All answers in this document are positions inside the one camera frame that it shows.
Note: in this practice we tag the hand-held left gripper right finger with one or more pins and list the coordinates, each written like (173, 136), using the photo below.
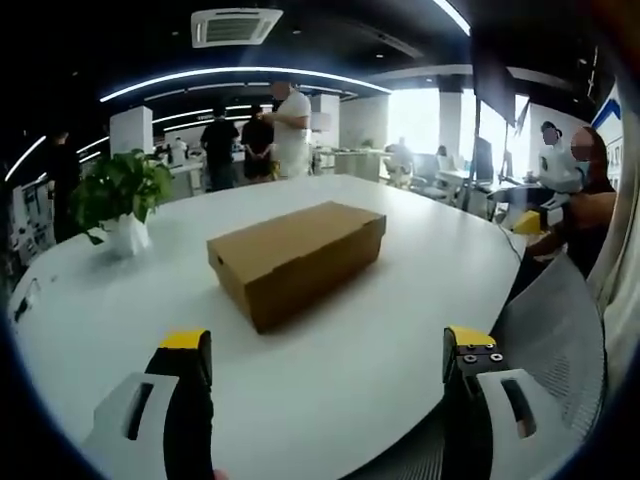
(470, 425)

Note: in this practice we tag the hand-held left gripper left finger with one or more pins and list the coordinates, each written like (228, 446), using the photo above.
(187, 425)

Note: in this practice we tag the brown cardboard shoe box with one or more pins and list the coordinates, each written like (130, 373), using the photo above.
(295, 250)

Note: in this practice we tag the person's left hand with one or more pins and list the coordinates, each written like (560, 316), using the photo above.
(222, 475)

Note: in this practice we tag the grey mesh office chair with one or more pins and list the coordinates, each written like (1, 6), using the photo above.
(550, 310)

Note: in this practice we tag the white plant vase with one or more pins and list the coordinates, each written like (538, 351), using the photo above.
(125, 237)

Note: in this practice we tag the small black table object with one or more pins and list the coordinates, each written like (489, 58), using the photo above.
(22, 300)

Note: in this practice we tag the green potted plant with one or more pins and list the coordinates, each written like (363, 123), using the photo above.
(125, 185)

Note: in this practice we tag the white office chair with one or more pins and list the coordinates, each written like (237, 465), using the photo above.
(425, 172)

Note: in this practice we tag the dark computer monitor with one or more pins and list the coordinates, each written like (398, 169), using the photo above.
(484, 160)

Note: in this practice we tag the blue and white banner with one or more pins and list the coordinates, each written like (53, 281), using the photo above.
(607, 115)

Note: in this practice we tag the black hanging screen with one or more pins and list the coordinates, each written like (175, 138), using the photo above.
(495, 85)

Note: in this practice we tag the curved ceiling light strip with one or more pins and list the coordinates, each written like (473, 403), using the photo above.
(240, 74)

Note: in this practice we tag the ceiling air conditioner vent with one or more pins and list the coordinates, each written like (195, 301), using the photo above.
(235, 27)

